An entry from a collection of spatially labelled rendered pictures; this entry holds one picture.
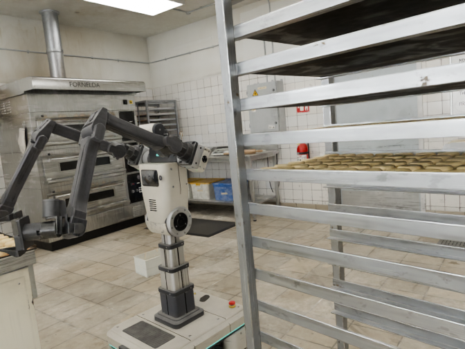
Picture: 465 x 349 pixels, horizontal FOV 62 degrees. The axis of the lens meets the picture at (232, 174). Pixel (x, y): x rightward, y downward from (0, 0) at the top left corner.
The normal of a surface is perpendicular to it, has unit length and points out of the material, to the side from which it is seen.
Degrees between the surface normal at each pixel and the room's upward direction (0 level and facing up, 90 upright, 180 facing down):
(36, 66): 90
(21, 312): 90
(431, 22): 90
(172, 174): 90
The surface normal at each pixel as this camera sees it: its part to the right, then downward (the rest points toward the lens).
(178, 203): 0.73, 0.20
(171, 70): -0.60, 0.15
